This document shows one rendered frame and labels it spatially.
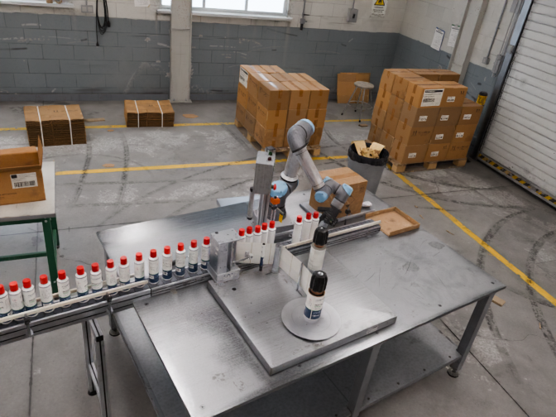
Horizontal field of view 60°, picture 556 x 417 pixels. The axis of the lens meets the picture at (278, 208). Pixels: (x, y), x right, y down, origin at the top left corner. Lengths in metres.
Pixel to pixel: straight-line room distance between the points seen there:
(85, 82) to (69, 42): 0.58
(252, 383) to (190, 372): 0.28
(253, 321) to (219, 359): 0.26
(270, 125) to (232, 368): 4.17
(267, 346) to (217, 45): 6.19
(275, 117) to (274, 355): 4.13
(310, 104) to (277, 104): 0.46
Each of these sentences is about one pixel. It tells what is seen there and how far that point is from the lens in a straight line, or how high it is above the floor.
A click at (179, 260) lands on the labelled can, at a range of 2.64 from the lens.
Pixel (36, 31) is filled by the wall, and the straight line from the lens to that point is 7.67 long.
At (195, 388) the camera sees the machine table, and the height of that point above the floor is 0.83.
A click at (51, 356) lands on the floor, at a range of 3.62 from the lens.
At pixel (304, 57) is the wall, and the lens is 8.55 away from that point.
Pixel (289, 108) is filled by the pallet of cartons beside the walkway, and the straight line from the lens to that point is 6.11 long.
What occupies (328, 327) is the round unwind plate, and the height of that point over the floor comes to 0.89.
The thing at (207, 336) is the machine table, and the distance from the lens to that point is 2.47.
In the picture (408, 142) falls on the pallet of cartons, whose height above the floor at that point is 0.44.
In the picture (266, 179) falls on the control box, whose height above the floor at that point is 1.39.
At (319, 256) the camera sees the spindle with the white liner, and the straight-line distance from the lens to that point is 2.75.
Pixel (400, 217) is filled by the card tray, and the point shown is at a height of 0.83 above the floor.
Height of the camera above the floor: 2.59
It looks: 30 degrees down
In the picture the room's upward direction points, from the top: 8 degrees clockwise
